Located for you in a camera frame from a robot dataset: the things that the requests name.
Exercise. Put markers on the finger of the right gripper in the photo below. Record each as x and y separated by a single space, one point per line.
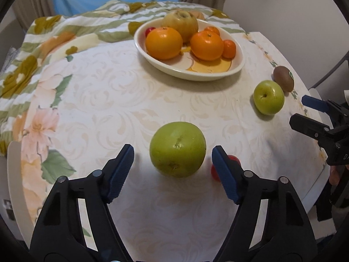
315 103
310 127

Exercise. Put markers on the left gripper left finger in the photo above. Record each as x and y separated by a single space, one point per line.
75 223

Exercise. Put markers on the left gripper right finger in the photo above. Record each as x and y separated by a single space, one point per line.
271 223

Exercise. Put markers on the small green apple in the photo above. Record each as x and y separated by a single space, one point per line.
268 97

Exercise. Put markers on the large green apple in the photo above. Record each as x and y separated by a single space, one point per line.
178 149

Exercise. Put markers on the person right hand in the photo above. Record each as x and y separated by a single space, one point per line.
335 175

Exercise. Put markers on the brown kiwi with sticker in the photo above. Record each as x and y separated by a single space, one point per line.
284 78

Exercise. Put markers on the red cherry tomato on table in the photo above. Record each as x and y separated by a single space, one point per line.
213 170

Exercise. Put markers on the floral white tablecloth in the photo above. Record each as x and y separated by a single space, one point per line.
114 96

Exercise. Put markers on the small mandarin front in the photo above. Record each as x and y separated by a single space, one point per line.
229 49

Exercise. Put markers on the small mandarin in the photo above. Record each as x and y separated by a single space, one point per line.
229 49
212 29

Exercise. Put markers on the large orange front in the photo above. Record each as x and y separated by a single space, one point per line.
207 45

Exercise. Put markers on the small mandarin back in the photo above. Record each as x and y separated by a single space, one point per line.
212 29

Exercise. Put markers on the white fruit bowl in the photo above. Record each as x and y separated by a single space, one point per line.
186 66

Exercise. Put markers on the yellow-brown pear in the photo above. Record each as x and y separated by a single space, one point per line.
182 21

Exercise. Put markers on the orange left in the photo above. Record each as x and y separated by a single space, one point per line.
163 43

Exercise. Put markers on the striped floral quilt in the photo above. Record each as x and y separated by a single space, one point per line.
59 37

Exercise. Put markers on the red cherry tomato in bowl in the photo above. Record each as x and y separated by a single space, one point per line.
149 30

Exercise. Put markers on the beige curtain left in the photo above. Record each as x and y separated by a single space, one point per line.
26 11

